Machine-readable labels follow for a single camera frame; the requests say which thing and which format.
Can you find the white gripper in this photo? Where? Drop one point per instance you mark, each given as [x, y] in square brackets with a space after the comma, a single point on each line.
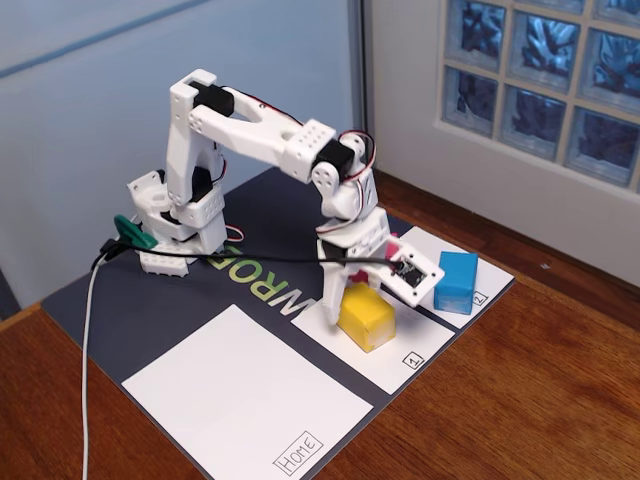
[336, 281]

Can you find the yellow paper box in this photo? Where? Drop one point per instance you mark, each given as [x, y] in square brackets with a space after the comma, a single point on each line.
[365, 310]

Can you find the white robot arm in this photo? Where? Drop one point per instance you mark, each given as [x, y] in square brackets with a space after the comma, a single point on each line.
[180, 150]

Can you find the pink paper box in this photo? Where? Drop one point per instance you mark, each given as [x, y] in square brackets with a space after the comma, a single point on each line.
[393, 244]

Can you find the blue paper box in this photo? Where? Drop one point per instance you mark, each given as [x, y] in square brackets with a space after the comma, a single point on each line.
[455, 280]

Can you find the white paper labelled HOME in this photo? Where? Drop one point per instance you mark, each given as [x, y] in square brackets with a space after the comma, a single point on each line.
[225, 390]

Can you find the white paper labelled 1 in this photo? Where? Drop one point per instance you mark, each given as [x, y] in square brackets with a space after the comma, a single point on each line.
[395, 365]

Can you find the white paper labelled 2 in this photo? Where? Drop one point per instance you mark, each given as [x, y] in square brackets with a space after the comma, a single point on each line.
[495, 282]

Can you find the dark mat with WRO print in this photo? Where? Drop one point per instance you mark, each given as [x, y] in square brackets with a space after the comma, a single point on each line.
[150, 310]

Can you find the green clamp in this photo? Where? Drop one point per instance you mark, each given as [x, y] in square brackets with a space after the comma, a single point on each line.
[132, 234]

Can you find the glass block window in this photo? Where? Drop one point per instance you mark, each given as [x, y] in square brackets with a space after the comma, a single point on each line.
[535, 35]

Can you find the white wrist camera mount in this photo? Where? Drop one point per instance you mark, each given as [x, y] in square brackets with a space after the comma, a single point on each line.
[411, 299]

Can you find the grey metal post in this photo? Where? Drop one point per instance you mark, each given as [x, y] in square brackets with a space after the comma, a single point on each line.
[360, 75]

